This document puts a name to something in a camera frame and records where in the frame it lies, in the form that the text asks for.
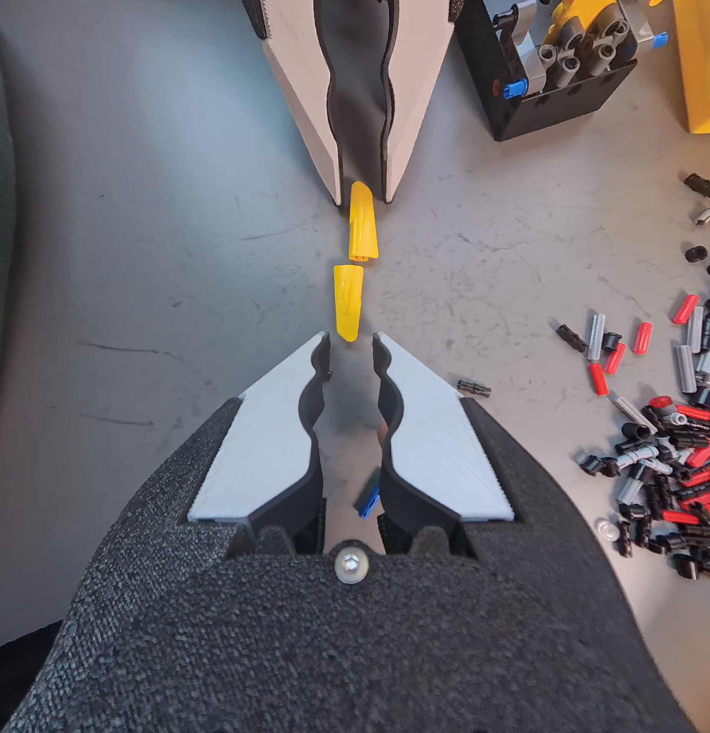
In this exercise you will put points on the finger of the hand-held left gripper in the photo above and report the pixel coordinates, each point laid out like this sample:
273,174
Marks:
423,57
297,68

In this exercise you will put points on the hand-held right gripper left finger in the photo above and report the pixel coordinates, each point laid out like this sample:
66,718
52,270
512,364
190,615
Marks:
263,452

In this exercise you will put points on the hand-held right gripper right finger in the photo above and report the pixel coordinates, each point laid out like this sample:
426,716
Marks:
440,452

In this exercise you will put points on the blue lego pin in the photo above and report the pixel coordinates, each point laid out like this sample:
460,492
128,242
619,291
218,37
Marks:
371,504

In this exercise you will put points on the black and yellow lego model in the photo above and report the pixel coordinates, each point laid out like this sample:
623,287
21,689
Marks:
561,109

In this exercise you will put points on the yellow lego connector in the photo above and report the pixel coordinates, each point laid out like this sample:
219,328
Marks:
349,303
363,223

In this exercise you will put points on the pile of small lego pins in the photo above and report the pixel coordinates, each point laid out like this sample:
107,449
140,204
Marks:
675,458

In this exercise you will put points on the person's right hand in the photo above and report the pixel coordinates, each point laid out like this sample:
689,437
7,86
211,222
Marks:
382,435

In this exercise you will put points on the yellow plastic bin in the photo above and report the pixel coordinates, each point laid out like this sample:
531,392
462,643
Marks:
701,68

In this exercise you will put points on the black mesh pad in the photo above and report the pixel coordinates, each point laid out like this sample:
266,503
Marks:
17,676

